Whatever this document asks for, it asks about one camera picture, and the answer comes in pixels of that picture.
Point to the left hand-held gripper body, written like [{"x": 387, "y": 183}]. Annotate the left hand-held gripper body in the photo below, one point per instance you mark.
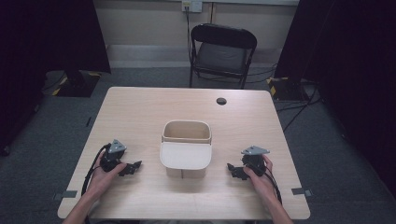
[{"x": 112, "y": 155}]

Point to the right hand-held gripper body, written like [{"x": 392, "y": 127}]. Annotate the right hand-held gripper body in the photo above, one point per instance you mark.
[{"x": 254, "y": 161}]

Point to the black folding chair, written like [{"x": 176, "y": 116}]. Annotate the black folding chair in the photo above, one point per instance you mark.
[{"x": 221, "y": 54}]

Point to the person's left hand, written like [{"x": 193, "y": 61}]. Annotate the person's left hand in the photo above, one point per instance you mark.
[{"x": 102, "y": 182}]

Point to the white wall socket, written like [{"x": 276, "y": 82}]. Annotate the white wall socket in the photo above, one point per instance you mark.
[{"x": 192, "y": 5}]

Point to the grey tape strip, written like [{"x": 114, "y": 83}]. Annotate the grey tape strip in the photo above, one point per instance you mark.
[
  {"x": 301, "y": 191},
  {"x": 67, "y": 194}
]

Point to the person's right hand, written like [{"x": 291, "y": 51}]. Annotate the person's right hand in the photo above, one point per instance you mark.
[{"x": 263, "y": 185}]

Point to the beige plastic bin with lid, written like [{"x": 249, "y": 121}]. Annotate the beige plastic bin with lid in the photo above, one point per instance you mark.
[{"x": 186, "y": 155}]

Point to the dark curtain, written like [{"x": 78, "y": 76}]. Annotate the dark curtain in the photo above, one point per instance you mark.
[
  {"x": 37, "y": 46},
  {"x": 358, "y": 62}
]

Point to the black stand base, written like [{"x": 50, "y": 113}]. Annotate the black stand base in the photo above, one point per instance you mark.
[
  {"x": 288, "y": 88},
  {"x": 77, "y": 85}
]

